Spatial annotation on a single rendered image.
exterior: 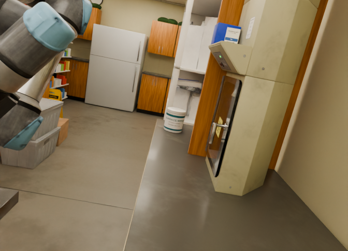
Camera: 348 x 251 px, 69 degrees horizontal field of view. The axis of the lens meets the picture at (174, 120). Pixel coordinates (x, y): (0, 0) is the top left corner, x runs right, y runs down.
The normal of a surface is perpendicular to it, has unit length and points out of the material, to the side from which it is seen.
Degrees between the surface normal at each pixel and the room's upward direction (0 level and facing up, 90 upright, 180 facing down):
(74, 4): 71
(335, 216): 90
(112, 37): 90
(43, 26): 87
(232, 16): 90
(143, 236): 0
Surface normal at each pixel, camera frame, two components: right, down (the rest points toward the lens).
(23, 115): 0.74, 0.04
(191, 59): -0.41, 0.19
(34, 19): 0.00, -0.06
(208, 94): 0.00, 0.24
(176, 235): 0.19, -0.95
